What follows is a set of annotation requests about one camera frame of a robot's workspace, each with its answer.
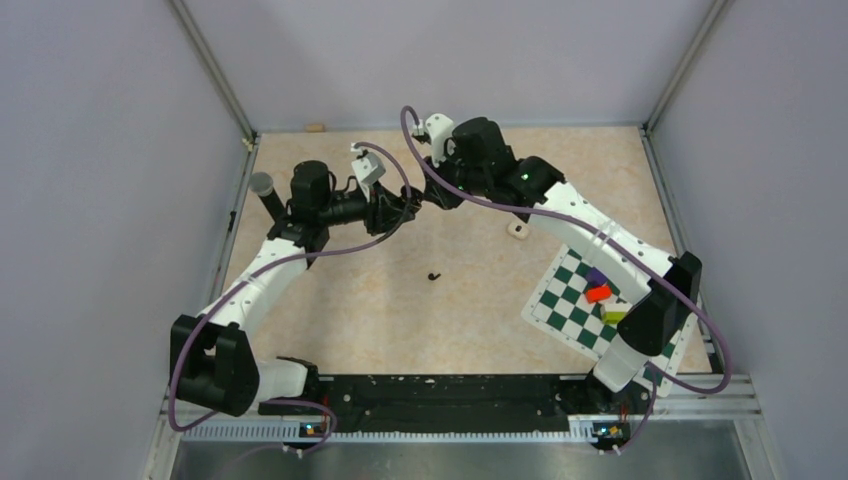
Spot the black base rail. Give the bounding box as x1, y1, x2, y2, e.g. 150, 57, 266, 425
258, 374, 654, 437

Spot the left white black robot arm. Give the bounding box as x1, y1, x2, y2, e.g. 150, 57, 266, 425
169, 153, 423, 416

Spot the green white block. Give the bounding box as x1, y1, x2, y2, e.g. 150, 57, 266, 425
600, 302, 632, 325

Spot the green white chessboard mat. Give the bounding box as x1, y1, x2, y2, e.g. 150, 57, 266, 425
521, 245, 699, 377

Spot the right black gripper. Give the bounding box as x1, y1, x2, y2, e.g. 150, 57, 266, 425
420, 144, 490, 211

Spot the small wooden piece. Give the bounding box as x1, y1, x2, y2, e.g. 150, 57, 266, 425
304, 123, 326, 133

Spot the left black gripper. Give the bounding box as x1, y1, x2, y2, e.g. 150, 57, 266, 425
319, 180, 415, 236

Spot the red block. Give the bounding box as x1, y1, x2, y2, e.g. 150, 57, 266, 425
584, 285, 613, 303

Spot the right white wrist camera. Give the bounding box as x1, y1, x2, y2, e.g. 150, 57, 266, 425
412, 113, 455, 168

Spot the black microphone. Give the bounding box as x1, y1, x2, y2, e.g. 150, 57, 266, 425
248, 172, 287, 221

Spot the purple block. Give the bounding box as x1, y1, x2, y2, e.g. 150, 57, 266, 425
585, 267, 608, 288

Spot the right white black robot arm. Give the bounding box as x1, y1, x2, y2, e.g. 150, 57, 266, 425
405, 114, 703, 412

